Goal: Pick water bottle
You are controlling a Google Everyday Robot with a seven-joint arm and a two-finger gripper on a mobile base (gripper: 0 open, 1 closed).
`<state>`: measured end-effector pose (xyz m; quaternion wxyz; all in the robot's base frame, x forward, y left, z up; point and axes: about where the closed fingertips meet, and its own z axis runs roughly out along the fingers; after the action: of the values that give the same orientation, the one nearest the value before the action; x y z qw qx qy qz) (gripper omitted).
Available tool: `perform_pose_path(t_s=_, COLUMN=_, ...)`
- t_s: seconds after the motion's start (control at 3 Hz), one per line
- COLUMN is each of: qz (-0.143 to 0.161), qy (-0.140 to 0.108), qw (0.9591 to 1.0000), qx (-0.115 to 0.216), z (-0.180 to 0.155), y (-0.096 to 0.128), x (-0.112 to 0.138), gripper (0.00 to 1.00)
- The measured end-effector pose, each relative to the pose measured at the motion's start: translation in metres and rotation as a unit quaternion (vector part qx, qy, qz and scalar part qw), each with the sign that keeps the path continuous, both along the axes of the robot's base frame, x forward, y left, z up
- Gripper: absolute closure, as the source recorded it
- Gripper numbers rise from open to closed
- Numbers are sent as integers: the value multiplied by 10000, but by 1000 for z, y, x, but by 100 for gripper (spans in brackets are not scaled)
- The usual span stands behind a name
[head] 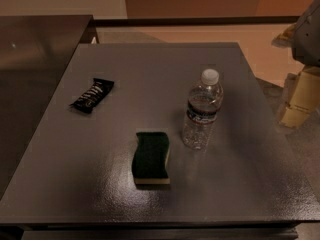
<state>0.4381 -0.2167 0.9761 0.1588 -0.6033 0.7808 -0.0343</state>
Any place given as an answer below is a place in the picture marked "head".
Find cardboard box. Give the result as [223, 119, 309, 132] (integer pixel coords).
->
[278, 66, 320, 128]

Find black snack bar wrapper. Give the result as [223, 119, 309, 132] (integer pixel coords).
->
[70, 78, 114, 114]

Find clear plastic water bottle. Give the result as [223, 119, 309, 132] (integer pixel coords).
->
[182, 69, 224, 150]

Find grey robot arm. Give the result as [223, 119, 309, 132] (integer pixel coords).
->
[291, 0, 320, 67]

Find dark grey table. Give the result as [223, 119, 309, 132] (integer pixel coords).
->
[0, 43, 319, 240]

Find dark side table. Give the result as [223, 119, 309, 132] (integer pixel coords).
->
[0, 15, 98, 199]

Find green and yellow sponge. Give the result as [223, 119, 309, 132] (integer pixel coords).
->
[132, 132, 170, 185]

